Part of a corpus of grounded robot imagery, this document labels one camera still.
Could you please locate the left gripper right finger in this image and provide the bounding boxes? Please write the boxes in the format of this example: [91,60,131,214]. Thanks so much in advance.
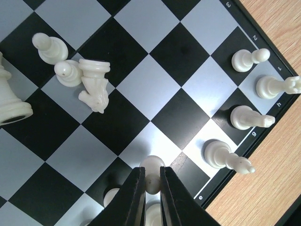
[160,167,219,226]

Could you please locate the black silver chess board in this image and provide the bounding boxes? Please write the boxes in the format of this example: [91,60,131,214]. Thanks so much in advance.
[0,0,295,226]

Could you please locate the white chess pawn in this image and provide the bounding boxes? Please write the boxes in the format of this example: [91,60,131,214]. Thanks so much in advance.
[256,76,301,99]

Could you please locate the white king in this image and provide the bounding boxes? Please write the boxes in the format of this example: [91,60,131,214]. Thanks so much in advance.
[0,52,33,126]

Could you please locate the white chess piece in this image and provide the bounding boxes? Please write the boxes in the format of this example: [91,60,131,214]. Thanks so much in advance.
[204,140,255,174]
[230,105,276,130]
[231,48,270,73]

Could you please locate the white queen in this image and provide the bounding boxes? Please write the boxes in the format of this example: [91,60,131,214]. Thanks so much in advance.
[145,203,162,226]

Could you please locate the white knight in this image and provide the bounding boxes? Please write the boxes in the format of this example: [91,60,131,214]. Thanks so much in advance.
[78,59,111,113]

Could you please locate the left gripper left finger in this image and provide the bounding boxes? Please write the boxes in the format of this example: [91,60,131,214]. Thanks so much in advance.
[89,167,146,226]

